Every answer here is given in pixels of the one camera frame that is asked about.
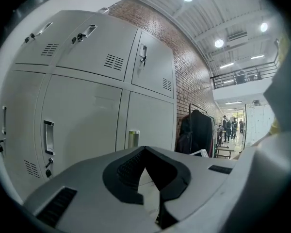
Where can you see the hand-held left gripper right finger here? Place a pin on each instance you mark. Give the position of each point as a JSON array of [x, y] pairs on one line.
[[203, 190]]

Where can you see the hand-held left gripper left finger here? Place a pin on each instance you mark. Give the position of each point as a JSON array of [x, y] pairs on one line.
[[87, 190]]

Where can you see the grey metal lockers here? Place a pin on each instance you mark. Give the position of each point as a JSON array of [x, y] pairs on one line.
[[87, 110]]

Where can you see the flat white box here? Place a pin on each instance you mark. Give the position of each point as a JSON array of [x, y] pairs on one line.
[[201, 152]]

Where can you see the small black padlock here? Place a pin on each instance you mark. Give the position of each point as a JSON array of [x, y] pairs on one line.
[[74, 40], [27, 40], [48, 173], [1, 148]]

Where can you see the dark low table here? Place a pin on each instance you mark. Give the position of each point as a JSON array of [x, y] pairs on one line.
[[224, 149]]

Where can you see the black hanging garments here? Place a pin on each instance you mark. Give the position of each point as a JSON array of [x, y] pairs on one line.
[[198, 130]]

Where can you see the white partition board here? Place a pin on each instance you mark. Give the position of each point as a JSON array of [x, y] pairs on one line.
[[257, 125]]

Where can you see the ceiling tube light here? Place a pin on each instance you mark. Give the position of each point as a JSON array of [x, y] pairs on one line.
[[257, 56], [226, 65], [233, 102]]

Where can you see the small grey device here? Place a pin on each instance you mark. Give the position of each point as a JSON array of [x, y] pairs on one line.
[[256, 102]]

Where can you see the black balcony railing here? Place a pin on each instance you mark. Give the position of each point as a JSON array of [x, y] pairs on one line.
[[266, 71]]

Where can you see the hanging key bunch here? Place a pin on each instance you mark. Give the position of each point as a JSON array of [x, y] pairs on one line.
[[143, 61]]

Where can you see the ceiling air conditioner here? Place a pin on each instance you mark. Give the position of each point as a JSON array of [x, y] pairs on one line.
[[237, 36]]

